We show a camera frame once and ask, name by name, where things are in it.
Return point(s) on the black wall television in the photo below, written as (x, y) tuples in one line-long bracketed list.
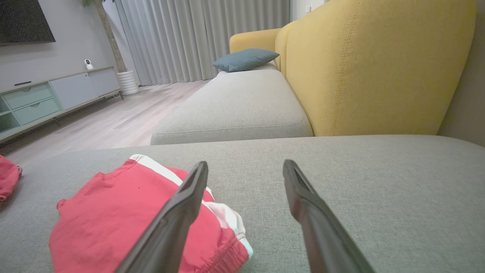
[(22, 21)]

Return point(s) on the small white security camera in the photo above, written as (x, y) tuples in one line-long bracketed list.
[(88, 63)]

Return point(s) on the yellow sofa armrest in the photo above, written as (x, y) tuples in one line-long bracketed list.
[(254, 40)]

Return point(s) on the white ribbed planter pot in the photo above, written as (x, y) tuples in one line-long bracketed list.
[(128, 82)]

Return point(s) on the blue throw pillow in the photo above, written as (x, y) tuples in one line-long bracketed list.
[(244, 59)]

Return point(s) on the narrow yellow sofa backrest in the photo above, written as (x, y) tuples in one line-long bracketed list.
[(281, 45)]

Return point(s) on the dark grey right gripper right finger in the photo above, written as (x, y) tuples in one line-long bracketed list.
[(326, 239)]

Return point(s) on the large yellow sofa backrest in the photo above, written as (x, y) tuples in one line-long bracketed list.
[(371, 68)]

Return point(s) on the grey and teal TV cabinet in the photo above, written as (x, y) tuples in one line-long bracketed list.
[(74, 90)]

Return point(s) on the red jersey with black print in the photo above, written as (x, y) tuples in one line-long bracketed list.
[(7, 178)]

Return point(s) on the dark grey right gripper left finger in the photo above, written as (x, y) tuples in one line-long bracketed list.
[(166, 235)]

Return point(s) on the grey pleated curtain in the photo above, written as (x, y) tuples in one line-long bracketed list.
[(189, 38)]

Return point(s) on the indoor tree trunk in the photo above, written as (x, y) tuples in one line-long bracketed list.
[(110, 38)]

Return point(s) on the red shorts with white stripes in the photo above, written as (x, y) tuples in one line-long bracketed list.
[(110, 220)]

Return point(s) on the long grey sofa seat cushion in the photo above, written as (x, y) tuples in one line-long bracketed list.
[(235, 106)]

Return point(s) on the wide grey sofa seat cushion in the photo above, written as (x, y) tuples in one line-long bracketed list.
[(379, 197)]

